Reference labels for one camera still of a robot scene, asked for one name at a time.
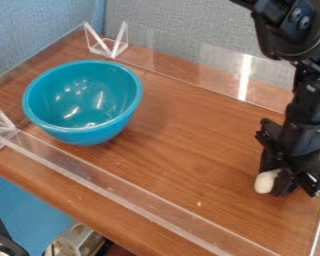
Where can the white and brown plush mushroom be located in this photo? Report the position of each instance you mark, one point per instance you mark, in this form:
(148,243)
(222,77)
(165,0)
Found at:
(264,181)

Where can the black and white chair part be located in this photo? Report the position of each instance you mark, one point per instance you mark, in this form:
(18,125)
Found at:
(10,249)

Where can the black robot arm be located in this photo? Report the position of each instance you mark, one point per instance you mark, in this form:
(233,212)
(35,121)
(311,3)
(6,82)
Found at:
(287,26)

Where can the clear acrylic corner bracket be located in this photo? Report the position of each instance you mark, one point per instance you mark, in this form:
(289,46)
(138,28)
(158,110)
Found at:
(102,45)

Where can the clear acrylic barrier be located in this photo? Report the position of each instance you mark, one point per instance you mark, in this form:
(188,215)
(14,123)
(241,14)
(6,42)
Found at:
(238,75)
(197,230)

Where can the grey metal equipment below table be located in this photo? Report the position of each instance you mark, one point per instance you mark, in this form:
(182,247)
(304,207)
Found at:
(77,241)

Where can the clear acrylic back barrier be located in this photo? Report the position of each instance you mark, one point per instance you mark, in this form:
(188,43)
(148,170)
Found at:
(238,75)

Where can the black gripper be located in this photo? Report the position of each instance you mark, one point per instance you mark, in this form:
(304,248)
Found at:
(291,150)

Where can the blue ceramic bowl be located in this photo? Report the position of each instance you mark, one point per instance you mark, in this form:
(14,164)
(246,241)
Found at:
(82,101)

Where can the clear acrylic front barrier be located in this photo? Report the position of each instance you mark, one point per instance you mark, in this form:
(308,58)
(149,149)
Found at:
(197,230)

